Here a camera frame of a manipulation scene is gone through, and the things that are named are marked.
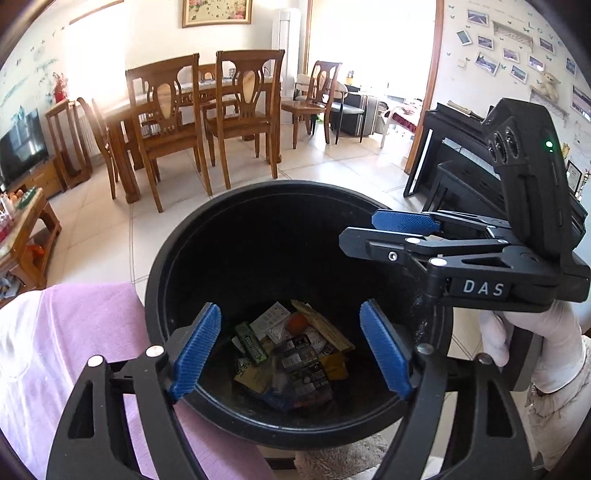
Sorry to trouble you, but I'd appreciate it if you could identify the orange tangerine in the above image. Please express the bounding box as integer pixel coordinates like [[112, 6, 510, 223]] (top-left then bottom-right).
[[286, 312, 310, 336]]

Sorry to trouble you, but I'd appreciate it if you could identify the yellow snack wrapper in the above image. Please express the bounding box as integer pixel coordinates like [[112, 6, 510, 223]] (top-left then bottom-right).
[[320, 352, 349, 381]]

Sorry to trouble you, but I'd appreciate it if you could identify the black barcode package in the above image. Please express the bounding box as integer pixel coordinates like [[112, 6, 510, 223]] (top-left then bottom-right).
[[273, 335, 332, 410]]

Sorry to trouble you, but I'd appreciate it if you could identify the beige snack bag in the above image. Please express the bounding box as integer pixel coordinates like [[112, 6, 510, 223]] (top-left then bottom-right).
[[233, 357, 273, 395]]

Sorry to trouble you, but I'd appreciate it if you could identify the blue snack packet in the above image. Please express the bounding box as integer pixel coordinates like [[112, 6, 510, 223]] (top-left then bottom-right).
[[262, 388, 294, 413]]

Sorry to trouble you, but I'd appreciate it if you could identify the beige green sachet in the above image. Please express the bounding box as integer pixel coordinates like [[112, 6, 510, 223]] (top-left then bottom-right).
[[291, 300, 355, 352]]

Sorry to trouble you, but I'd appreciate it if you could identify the black trash bin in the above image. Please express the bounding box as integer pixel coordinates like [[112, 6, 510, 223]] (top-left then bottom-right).
[[145, 181, 453, 450]]

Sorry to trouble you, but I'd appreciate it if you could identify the right white gloved hand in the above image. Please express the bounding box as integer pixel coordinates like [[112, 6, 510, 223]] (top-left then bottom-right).
[[476, 299, 588, 395]]

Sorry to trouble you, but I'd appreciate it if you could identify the purple tablecloth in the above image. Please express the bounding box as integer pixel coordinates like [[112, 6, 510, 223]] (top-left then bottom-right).
[[1, 283, 276, 479]]

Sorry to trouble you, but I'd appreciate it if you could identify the wooden coffee table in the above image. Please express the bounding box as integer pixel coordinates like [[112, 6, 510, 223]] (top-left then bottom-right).
[[1, 188, 62, 306]]

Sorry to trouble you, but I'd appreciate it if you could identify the wooden dining table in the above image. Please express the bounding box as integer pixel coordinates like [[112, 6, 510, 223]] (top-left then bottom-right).
[[104, 70, 280, 212]]

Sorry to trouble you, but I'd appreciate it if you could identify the wooden dining chair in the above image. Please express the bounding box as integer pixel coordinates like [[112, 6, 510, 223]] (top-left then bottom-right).
[[125, 53, 212, 212], [204, 49, 286, 189]]

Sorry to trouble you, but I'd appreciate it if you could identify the tall wooden stand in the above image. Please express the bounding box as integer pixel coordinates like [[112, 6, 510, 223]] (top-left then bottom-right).
[[45, 98, 92, 189]]

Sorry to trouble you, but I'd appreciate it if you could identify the wooden dining chair near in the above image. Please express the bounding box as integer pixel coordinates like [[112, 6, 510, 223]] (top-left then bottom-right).
[[125, 53, 212, 212]]

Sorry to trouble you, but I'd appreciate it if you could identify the framed flower painting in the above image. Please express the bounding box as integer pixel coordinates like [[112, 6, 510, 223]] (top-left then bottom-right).
[[181, 0, 252, 28]]

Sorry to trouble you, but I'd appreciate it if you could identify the black television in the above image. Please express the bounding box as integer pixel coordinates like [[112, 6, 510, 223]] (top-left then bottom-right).
[[1, 109, 49, 187]]

